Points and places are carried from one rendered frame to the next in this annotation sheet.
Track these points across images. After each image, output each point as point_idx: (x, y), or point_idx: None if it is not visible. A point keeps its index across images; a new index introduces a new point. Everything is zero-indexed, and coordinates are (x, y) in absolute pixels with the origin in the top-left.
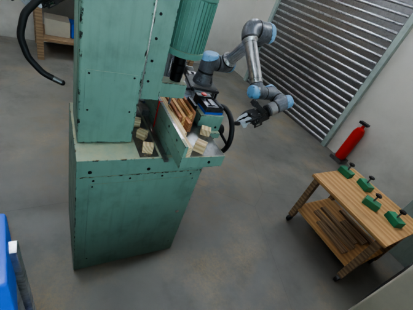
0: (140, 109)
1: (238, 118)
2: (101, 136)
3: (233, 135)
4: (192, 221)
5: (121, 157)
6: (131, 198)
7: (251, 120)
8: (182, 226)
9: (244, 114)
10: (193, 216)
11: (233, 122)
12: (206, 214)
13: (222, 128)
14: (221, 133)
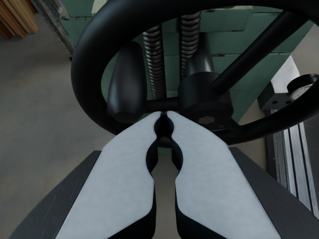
0: None
1: (192, 121)
2: None
3: (70, 72)
4: (162, 204)
5: None
6: None
7: (31, 214)
8: (158, 183)
9: (225, 183)
10: (172, 210)
11: (96, 14)
12: (171, 238)
13: (189, 98)
14: (168, 99)
